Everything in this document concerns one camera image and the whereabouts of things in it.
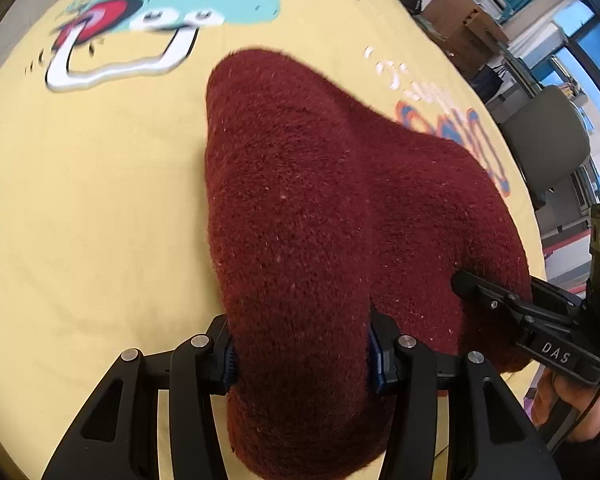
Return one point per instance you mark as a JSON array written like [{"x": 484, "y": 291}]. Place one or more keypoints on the black shopping bag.
[{"x": 487, "y": 82}]

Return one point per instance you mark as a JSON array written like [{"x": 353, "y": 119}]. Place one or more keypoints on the dark red knit sweater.
[{"x": 305, "y": 210}]

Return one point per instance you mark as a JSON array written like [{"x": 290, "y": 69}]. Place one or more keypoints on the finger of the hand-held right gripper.
[
  {"x": 555, "y": 297},
  {"x": 485, "y": 295}
]

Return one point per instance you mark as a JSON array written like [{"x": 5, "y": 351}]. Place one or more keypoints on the yellow printed blanket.
[{"x": 105, "y": 185}]

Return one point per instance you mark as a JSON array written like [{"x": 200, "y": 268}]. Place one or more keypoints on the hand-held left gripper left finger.
[{"x": 227, "y": 365}]

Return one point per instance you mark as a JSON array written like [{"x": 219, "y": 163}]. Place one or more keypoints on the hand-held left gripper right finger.
[{"x": 375, "y": 365}]

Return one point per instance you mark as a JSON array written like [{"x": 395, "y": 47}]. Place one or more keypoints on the grey chair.
[{"x": 547, "y": 140}]

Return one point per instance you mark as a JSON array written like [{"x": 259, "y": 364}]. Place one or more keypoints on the person's right hand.
[{"x": 550, "y": 400}]

